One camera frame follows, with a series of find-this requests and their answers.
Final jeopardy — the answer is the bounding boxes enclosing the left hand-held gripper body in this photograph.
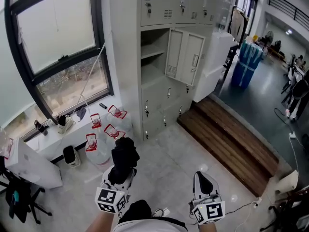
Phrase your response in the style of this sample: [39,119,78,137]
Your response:
[95,181,132,214]

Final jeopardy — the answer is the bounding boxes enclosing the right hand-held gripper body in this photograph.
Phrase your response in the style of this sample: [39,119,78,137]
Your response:
[189,193,226,226]

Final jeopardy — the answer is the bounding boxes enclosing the black cloth bundle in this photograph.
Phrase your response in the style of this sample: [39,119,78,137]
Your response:
[108,137,140,185]

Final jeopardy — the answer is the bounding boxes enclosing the grey metal locker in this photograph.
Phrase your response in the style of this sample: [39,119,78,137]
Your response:
[110,0,222,142]

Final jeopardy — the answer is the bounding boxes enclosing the person's right forearm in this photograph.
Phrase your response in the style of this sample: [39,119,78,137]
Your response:
[201,222,219,232]

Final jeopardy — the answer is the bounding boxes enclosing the person's black trousers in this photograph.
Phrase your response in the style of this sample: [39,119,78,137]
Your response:
[118,199,152,224]

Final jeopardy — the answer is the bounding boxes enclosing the black and white bin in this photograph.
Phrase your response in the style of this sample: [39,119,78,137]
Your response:
[63,145,81,168]

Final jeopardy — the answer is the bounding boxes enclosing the person's white shoe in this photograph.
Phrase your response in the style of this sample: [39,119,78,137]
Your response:
[153,208,171,217]

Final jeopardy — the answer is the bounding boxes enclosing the wooden step platform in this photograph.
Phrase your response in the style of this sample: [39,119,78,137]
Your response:
[177,96,280,198]

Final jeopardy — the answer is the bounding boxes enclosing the white low cabinet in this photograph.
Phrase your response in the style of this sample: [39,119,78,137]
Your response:
[4,137,63,189]

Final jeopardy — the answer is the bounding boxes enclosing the white box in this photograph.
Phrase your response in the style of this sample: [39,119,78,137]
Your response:
[275,170,300,198]

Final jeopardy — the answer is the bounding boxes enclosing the black thermos bottle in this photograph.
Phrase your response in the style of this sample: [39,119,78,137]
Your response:
[33,119,49,136]

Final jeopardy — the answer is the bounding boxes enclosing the black office chair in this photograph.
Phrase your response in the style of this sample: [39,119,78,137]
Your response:
[0,163,53,224]

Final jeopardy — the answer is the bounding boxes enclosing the black framed window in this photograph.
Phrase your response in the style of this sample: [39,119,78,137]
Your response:
[4,0,114,140]

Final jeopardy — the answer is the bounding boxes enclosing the black standing fan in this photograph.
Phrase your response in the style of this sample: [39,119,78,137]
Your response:
[264,30,275,50]

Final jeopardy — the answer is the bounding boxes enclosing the clear plastic bottle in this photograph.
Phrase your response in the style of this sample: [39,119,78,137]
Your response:
[218,16,227,33]

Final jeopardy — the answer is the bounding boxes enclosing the brown hanging garment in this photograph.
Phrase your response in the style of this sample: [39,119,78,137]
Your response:
[229,5,249,43]

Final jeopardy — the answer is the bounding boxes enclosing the black metal railing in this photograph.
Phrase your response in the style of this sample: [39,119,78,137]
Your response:
[267,0,309,30]

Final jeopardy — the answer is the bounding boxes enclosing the white window cord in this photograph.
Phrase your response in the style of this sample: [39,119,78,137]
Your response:
[72,43,106,116]

